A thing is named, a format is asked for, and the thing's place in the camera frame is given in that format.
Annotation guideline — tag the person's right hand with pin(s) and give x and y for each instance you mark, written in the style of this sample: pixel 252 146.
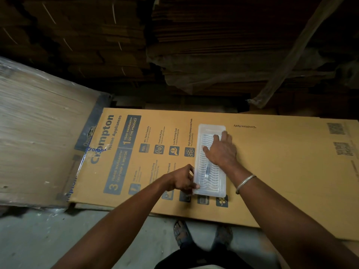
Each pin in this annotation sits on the person's right hand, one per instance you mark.
pixel 223 154

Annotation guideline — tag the person's black trousers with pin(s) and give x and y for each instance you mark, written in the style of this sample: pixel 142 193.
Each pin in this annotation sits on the person's black trousers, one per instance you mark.
pixel 202 257

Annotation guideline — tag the person's left hand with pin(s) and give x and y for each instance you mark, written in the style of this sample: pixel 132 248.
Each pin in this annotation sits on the person's left hand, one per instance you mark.
pixel 179 179

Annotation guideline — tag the person's left sandal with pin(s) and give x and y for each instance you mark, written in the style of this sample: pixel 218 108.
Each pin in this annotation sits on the person's left sandal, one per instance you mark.
pixel 181 233

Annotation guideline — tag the clear plastic tray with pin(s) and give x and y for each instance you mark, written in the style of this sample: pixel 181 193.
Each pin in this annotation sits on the clear plastic tray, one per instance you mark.
pixel 209 176

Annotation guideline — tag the person's right middle finger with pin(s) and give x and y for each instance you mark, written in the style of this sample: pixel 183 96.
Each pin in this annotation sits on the person's right middle finger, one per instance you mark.
pixel 224 136

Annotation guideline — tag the plastic-wrapped stack of cardboard sheets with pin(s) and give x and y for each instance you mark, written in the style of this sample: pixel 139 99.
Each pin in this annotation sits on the plastic-wrapped stack of cardboard sheets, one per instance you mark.
pixel 42 131

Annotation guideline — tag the person's left thumb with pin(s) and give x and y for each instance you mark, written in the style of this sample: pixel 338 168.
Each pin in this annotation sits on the person's left thumb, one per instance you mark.
pixel 194 187

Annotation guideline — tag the person's right thumb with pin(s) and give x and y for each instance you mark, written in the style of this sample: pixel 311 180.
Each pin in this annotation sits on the person's right thumb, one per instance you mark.
pixel 208 152

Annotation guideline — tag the stack of plastic-covered cardboard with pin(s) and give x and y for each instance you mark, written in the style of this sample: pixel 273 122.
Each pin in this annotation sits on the stack of plastic-covered cardboard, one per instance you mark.
pixel 230 39

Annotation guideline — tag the hanging clear plastic strip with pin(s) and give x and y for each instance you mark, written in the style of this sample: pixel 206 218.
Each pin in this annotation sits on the hanging clear plastic strip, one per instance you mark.
pixel 294 53

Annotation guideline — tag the person's right sandal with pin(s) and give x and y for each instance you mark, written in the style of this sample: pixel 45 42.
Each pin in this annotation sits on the person's right sandal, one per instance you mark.
pixel 223 235

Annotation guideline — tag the flat printed cardboard box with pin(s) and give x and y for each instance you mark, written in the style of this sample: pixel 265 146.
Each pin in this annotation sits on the flat printed cardboard box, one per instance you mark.
pixel 280 170

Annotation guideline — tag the person's sandal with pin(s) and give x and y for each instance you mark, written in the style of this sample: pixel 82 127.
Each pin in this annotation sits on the person's sandal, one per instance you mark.
pixel 181 233
pixel 223 235

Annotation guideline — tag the person's left forearm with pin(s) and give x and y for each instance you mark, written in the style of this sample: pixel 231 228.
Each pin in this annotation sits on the person's left forearm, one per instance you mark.
pixel 120 224

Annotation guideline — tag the person's right forearm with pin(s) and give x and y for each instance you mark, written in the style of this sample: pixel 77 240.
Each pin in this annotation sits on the person's right forearm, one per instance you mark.
pixel 286 221

